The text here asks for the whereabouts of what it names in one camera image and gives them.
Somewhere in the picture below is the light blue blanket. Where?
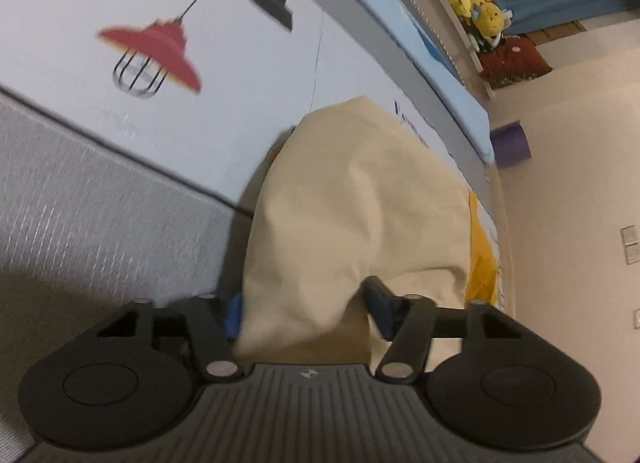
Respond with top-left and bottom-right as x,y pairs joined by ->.
292,0 -> 493,164

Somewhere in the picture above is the grey and white printed bedsheet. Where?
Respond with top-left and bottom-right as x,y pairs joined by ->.
0,0 -> 503,449

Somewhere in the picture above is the dark red plush cushion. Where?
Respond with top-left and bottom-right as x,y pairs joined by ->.
479,34 -> 553,88

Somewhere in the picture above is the yellow round-faced plush toy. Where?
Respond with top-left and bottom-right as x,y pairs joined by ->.
470,2 -> 513,39

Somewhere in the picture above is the beige and yellow hooded jacket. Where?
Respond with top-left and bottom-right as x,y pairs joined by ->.
235,96 -> 501,366

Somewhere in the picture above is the beige window sill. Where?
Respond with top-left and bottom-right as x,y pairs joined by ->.
400,0 -> 496,101

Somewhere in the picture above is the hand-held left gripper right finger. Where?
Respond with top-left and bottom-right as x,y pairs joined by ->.
361,275 -> 526,385

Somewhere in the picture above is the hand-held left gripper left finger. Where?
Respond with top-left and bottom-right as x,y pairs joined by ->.
95,293 -> 246,384

